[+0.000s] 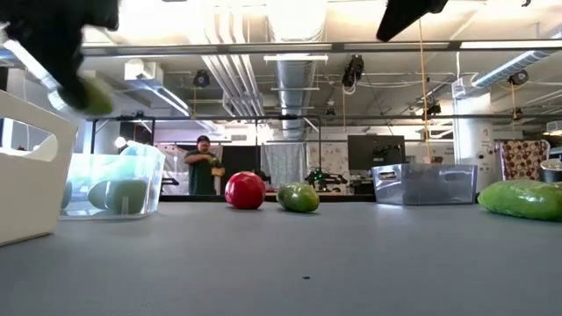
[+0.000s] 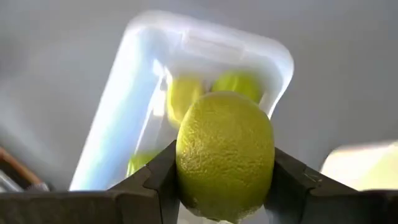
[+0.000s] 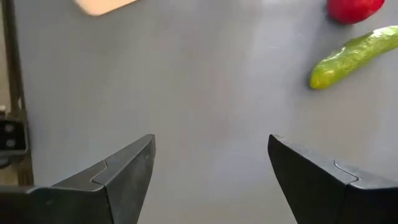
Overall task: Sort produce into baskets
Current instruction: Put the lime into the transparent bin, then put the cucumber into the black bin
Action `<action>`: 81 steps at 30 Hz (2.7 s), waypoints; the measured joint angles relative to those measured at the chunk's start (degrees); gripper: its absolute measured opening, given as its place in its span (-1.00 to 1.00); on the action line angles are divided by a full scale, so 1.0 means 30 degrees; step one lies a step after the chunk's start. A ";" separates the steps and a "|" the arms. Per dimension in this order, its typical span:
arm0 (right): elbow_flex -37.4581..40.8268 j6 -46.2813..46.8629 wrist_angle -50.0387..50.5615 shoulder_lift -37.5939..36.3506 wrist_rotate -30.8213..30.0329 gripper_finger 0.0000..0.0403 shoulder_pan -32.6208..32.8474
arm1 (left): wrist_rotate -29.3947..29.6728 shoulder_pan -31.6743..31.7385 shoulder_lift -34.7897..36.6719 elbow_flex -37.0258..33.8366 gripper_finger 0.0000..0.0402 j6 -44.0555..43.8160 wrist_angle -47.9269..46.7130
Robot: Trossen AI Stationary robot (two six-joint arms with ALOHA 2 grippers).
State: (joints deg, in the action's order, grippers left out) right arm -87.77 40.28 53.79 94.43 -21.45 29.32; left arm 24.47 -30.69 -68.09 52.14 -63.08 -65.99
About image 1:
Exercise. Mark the grey table mat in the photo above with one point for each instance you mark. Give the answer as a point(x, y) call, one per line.
point(281, 259)

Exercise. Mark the dotted patterned curtain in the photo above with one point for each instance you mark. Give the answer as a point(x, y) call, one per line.
point(522, 160)

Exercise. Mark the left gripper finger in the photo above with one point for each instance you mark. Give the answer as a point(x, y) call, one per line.
point(66, 74)

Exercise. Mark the clear plastic basket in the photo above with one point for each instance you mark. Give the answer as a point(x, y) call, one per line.
point(145, 175)

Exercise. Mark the black monitor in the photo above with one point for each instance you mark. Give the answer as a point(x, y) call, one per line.
point(375, 151)

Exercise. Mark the grey overhead beam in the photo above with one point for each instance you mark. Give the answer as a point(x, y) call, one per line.
point(219, 47)

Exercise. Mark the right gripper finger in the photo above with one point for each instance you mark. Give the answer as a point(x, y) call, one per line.
point(406, 17)

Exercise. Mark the person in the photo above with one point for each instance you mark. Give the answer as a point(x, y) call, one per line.
point(199, 171)

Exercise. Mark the green lime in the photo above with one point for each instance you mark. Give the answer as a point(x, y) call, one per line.
point(98, 96)
point(97, 194)
point(126, 196)
point(66, 195)

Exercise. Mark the black station frame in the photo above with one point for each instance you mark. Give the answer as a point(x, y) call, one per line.
point(219, 117)

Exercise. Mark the white curtain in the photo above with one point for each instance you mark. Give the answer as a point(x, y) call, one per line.
point(285, 162)

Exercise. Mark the white plastic basket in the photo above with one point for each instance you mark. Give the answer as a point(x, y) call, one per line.
point(30, 197)

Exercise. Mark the black hanging camera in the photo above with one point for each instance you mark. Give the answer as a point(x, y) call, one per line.
point(354, 70)
point(201, 79)
point(518, 77)

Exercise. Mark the silver ceiling duct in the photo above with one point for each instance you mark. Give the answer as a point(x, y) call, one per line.
point(295, 79)

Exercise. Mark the red tomato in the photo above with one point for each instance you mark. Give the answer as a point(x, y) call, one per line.
point(245, 189)

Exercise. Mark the black trash bin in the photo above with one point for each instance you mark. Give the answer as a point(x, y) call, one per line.
point(552, 171)

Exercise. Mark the green cucumber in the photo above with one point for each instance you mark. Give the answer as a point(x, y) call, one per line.
point(522, 199)
point(298, 197)

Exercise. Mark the grey translucent plastic basket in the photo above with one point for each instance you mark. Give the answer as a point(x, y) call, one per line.
point(426, 184)

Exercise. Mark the distant robot with green lights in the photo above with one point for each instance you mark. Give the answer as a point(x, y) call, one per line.
point(327, 177)

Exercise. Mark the white round column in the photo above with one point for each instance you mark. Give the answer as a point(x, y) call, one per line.
point(472, 140)

